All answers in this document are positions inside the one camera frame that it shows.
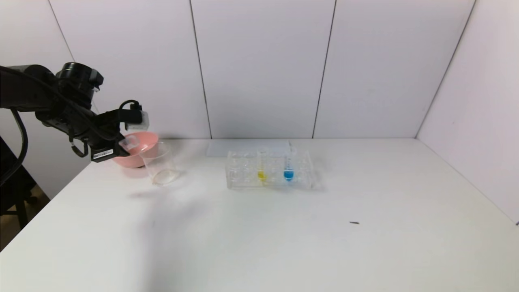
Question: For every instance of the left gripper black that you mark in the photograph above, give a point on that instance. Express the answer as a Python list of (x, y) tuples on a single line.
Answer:
[(104, 153)]

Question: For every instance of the test tube with red pigment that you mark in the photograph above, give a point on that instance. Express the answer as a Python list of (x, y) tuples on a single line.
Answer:
[(129, 142)]

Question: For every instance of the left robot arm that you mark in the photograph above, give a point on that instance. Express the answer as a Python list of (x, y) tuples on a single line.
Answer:
[(40, 93)]

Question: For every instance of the clear glass beaker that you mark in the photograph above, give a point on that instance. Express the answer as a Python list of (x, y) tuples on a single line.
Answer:
[(160, 170)]

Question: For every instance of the test tube with yellow pigment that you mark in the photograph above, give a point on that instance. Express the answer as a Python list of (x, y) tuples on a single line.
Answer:
[(262, 175)]

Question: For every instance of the clear plastic test tube rack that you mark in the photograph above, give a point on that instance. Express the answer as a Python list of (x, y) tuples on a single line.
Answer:
[(275, 184)]

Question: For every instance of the test tube with blue pigment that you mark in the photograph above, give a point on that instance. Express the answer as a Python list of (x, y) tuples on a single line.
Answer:
[(288, 174)]

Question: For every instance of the pink bowl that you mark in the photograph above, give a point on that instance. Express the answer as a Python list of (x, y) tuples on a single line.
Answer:
[(138, 158)]

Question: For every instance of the white paper sheet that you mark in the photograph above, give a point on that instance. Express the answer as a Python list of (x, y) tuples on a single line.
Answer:
[(219, 149)]

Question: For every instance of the dark chair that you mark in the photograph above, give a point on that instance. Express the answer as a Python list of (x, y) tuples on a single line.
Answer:
[(16, 186)]

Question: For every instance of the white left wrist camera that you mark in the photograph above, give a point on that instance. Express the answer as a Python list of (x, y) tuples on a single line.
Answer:
[(140, 119)]

